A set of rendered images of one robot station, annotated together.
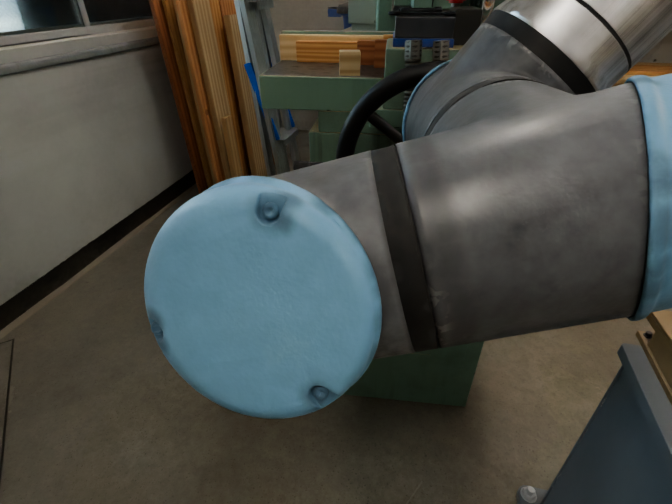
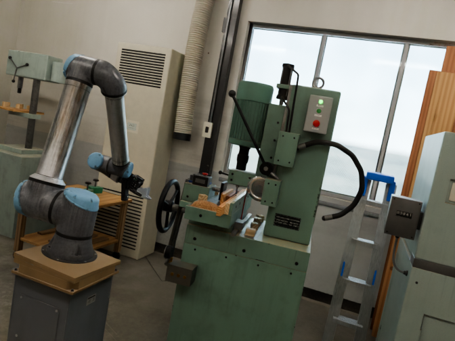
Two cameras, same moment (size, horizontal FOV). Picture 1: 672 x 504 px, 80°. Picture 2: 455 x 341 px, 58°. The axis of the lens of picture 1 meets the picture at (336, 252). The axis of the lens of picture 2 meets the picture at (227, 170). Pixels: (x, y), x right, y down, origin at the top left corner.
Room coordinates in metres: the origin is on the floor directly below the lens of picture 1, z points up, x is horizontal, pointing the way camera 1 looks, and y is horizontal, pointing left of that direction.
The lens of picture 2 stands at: (1.01, -2.23, 1.29)
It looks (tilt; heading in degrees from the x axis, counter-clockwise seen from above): 7 degrees down; 94
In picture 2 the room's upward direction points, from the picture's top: 10 degrees clockwise
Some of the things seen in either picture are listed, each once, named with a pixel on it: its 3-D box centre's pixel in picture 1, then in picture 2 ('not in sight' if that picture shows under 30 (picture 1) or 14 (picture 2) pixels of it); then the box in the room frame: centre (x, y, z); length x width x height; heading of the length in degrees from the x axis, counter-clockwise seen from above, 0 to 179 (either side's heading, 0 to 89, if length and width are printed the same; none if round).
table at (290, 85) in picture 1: (420, 90); (213, 203); (0.81, -0.16, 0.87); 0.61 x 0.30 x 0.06; 83
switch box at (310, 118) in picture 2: not in sight; (317, 114); (1.22, -0.36, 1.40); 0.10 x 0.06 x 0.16; 173
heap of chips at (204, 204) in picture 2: not in sight; (206, 203); (0.80, -0.41, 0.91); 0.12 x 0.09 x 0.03; 173
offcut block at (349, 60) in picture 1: (349, 62); not in sight; (0.80, -0.02, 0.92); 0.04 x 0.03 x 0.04; 90
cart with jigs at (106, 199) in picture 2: not in sight; (74, 220); (-0.34, 0.82, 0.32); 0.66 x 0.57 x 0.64; 74
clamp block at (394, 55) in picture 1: (426, 73); (199, 192); (0.73, -0.15, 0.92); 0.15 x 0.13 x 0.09; 83
